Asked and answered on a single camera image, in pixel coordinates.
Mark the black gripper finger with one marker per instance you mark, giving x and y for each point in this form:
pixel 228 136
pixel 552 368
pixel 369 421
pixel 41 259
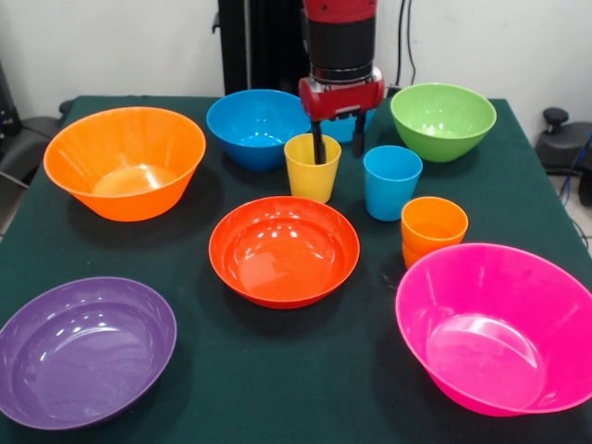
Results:
pixel 359 139
pixel 320 148

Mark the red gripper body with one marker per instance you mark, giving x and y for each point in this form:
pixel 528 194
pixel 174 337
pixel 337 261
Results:
pixel 342 99

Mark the yellow cup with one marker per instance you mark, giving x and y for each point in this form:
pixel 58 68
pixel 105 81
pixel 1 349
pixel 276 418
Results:
pixel 311 180

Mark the red bowl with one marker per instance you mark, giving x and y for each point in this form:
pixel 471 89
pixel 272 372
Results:
pixel 282 254

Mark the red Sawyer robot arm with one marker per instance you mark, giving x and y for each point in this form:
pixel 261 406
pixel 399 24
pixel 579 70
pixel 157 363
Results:
pixel 342 41

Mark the small translucent blue bowl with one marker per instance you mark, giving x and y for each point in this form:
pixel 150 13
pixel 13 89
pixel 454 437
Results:
pixel 342 131

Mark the blue cup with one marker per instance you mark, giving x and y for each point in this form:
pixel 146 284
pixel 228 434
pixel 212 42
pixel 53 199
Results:
pixel 390 189

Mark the large blue bowl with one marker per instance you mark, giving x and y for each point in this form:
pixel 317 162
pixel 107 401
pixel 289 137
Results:
pixel 250 120

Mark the green bowl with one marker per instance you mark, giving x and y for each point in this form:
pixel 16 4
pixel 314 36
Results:
pixel 441 120

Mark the orange cup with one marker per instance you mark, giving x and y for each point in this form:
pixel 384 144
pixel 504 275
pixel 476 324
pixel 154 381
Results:
pixel 409 256
pixel 432 226

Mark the orange bowl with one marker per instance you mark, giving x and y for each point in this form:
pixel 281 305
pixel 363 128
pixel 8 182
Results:
pixel 125 152

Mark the black chair base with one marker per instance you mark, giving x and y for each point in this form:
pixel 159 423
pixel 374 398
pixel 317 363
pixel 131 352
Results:
pixel 562 143

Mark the dark green table cloth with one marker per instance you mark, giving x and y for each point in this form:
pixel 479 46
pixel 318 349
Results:
pixel 277 370

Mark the pink bowl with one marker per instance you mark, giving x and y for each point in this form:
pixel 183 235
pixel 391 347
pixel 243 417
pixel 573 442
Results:
pixel 490 333

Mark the black office chair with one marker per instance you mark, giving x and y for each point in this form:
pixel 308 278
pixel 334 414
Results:
pixel 28 139

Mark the purple bowl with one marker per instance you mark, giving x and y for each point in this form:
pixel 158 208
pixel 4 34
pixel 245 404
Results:
pixel 78 356

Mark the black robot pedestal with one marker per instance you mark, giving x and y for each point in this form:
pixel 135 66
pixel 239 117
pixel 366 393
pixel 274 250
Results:
pixel 259 46

